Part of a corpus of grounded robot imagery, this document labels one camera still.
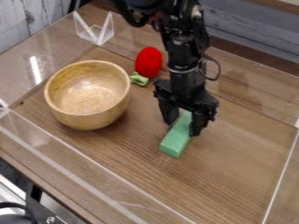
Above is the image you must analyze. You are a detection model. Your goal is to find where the green rectangular block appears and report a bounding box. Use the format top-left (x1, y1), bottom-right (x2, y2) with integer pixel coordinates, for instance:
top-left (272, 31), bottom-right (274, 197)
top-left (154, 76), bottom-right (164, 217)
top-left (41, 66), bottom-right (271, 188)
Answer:
top-left (159, 111), bottom-right (192, 158)

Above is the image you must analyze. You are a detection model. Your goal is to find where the black cable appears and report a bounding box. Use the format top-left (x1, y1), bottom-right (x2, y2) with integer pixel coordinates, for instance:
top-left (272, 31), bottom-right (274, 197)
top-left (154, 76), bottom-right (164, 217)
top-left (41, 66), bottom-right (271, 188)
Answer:
top-left (0, 200), bottom-right (31, 224)

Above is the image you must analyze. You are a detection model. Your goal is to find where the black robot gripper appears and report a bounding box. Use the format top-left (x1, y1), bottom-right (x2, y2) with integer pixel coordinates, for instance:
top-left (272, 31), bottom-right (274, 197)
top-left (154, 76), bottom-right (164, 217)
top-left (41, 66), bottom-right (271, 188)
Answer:
top-left (154, 66), bottom-right (220, 137)

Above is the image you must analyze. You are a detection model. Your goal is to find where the red plush strawberry toy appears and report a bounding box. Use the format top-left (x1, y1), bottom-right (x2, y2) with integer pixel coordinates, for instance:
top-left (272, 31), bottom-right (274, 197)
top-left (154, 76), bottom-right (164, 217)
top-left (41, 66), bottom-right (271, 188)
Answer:
top-left (130, 46), bottom-right (163, 87)

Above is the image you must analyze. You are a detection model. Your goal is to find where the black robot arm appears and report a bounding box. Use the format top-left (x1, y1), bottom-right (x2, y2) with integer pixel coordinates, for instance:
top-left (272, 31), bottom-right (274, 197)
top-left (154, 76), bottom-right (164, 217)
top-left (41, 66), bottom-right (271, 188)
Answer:
top-left (112, 0), bottom-right (220, 137)

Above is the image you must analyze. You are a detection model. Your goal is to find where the brown wooden bowl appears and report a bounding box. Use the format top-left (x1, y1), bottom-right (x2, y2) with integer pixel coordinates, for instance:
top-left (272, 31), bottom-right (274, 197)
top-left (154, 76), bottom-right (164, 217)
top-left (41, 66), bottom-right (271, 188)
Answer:
top-left (44, 60), bottom-right (131, 130)

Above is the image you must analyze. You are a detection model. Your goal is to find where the black table leg bracket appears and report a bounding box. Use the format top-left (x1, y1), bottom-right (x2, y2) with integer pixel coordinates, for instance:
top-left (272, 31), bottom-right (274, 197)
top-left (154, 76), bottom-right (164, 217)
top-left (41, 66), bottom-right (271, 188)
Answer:
top-left (25, 185), bottom-right (68, 224)

